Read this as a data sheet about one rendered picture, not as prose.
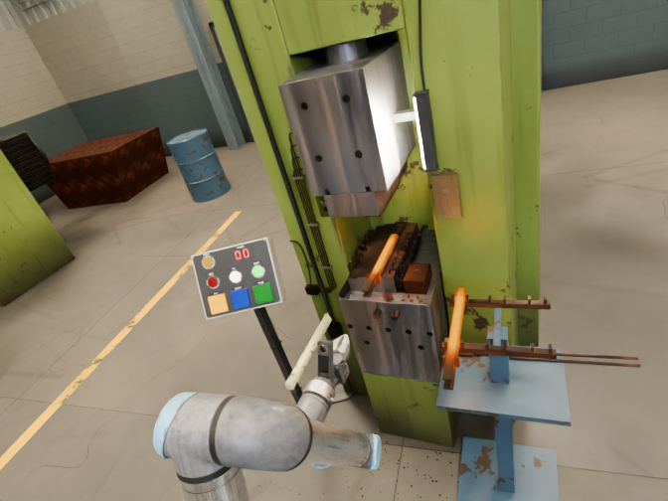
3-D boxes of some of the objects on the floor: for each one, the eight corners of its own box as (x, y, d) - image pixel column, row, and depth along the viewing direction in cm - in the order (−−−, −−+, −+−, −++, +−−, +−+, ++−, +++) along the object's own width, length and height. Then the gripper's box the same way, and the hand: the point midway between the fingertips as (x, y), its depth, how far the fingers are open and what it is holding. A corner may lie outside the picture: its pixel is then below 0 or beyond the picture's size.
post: (310, 423, 232) (242, 269, 178) (304, 422, 234) (235, 269, 179) (313, 417, 235) (247, 264, 180) (307, 417, 237) (240, 264, 182)
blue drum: (218, 201, 580) (192, 140, 535) (185, 204, 601) (157, 146, 557) (238, 182, 626) (215, 125, 581) (206, 187, 647) (182, 132, 603)
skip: (137, 200, 678) (110, 151, 636) (59, 210, 748) (30, 167, 705) (179, 170, 772) (158, 126, 729) (105, 182, 842) (83, 142, 799)
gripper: (313, 396, 130) (338, 346, 146) (339, 401, 126) (362, 349, 142) (306, 378, 126) (332, 328, 141) (332, 382, 122) (357, 331, 137)
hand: (344, 335), depth 139 cm, fingers closed
